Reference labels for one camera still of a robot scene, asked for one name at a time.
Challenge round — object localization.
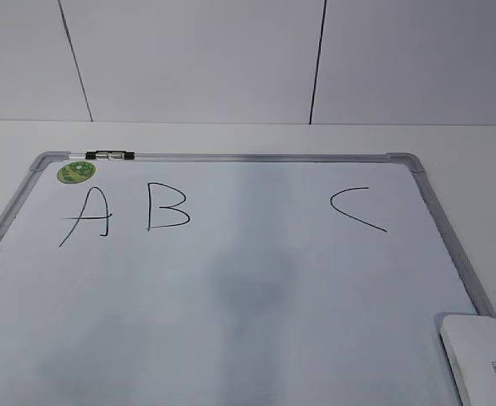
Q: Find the round green magnet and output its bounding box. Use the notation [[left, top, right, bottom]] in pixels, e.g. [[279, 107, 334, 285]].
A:
[[57, 162, 96, 184]]

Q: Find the white board with grey frame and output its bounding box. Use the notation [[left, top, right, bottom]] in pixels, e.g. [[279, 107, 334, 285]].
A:
[[0, 152, 496, 405]]

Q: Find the white board eraser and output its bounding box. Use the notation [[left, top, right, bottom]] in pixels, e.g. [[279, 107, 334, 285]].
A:
[[440, 315, 496, 406]]

